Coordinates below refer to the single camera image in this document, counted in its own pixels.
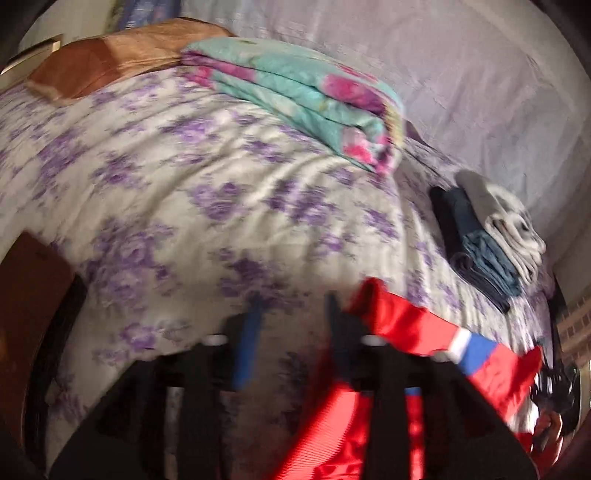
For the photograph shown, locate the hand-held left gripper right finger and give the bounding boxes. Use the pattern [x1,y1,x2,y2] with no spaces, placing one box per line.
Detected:
[323,293,541,480]

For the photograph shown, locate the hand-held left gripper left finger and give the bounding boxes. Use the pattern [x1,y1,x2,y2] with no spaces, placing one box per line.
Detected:
[48,295,265,480]

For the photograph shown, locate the red pants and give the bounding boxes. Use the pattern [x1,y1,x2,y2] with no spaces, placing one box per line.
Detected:
[281,277,561,480]

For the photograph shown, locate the person's right hand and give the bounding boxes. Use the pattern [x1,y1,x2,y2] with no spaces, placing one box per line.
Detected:
[531,411,566,459]

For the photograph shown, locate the folded dark navy garment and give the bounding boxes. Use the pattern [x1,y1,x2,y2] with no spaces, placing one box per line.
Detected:
[429,185,478,260]

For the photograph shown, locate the purple floral bed sheet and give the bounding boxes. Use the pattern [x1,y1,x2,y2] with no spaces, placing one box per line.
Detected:
[0,65,560,472]

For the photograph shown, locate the stack of folded clothes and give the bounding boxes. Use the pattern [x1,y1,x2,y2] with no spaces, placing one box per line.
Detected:
[455,170,548,285]

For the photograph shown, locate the teal pink floral folded blanket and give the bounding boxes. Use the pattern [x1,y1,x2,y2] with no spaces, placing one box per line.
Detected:
[181,37,407,175]

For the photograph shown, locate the brown satin pillow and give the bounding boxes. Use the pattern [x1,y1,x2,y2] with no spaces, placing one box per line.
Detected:
[25,17,232,104]

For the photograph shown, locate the blue patterned cloth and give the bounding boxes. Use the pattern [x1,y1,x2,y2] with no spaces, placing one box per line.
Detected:
[113,0,182,33]

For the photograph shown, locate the brown wooden bed frame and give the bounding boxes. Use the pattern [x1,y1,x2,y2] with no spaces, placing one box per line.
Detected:
[0,231,88,464]

